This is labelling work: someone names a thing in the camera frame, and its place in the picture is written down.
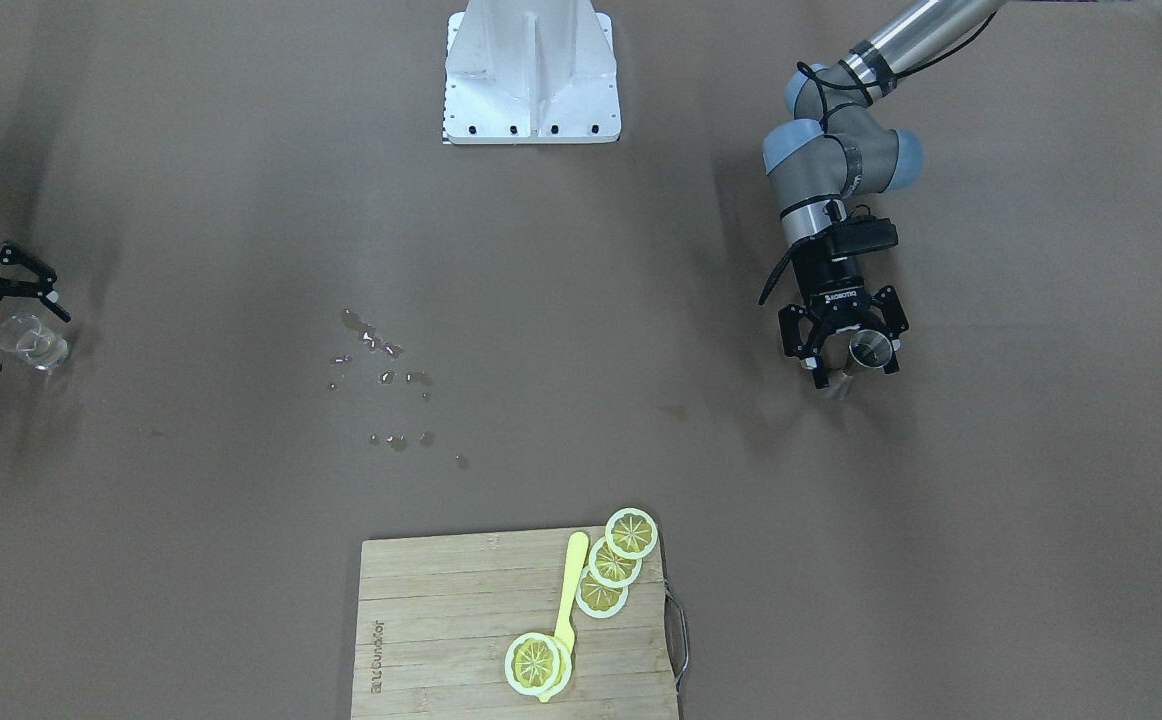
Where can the steel double jigger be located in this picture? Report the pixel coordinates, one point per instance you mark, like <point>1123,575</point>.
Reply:
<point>866,351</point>

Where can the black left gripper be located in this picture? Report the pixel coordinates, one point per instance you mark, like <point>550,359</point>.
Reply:
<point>834,278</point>

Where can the small clear glass cup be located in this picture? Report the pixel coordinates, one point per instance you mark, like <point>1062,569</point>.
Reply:
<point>26,336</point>

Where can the wooden cutting board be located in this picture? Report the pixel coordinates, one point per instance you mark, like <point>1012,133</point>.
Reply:
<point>436,615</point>

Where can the lemon slice on spoon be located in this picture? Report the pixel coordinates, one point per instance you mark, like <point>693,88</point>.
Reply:
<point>537,666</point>

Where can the lemon slice upper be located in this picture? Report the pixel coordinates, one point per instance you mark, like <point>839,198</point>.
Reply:
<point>597,600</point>

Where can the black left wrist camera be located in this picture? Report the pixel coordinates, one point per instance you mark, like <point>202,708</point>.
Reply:
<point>860,234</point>

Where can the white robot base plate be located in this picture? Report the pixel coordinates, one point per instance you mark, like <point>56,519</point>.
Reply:
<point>530,73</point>

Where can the lemon slice middle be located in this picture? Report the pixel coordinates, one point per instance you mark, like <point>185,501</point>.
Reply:
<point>610,569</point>

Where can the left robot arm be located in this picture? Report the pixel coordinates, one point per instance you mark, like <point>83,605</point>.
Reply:
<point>832,151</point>

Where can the yellow plastic spoon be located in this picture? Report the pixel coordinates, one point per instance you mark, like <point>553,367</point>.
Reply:
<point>564,635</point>

